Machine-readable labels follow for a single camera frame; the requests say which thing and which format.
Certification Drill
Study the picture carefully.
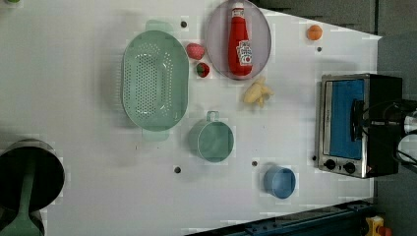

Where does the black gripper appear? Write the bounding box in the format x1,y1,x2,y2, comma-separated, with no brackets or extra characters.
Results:
362,119,403,128

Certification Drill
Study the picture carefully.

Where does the black toaster oven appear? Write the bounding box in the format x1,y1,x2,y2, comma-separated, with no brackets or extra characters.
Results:
317,74,402,179

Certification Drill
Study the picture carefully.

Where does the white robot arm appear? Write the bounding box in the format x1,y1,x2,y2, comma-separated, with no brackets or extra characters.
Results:
363,110,416,166

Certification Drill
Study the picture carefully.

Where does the yellow red emergency button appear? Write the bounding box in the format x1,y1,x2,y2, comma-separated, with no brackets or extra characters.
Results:
366,215,392,236

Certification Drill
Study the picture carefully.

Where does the orange fruit toy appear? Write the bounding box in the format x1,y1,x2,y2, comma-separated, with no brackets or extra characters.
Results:
307,25,323,41

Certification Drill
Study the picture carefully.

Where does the blue bowl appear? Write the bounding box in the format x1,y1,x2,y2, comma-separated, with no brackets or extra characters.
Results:
264,166,296,200

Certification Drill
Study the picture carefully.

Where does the yellow banana bunch toy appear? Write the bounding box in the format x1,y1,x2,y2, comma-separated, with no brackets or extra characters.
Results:
243,77,274,108

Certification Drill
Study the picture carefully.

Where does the red ketchup bottle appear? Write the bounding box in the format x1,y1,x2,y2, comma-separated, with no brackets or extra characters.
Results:
228,2,253,76

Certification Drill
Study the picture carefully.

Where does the green measuring cup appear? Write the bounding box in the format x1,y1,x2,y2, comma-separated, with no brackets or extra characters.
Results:
188,110,234,163

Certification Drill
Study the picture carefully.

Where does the grey oval plate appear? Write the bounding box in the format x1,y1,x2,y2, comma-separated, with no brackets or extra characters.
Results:
205,0,271,80

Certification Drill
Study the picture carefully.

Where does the red strawberry toy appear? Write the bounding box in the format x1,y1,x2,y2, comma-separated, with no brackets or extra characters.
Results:
196,62,210,78

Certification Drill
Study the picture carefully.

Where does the pink strawberry toy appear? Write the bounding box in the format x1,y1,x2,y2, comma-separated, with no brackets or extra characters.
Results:
186,43,206,60

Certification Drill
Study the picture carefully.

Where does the green perforated colander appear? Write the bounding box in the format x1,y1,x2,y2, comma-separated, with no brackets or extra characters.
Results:
122,20,189,142

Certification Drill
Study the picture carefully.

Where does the black cylinder container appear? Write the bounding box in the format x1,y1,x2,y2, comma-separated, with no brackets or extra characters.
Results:
1,139,65,236

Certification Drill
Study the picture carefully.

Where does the green spatula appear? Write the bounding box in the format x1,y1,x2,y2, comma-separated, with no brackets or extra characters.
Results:
1,158,43,236

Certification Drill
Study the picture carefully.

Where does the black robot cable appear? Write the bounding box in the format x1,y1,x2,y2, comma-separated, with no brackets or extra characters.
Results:
358,97,417,165

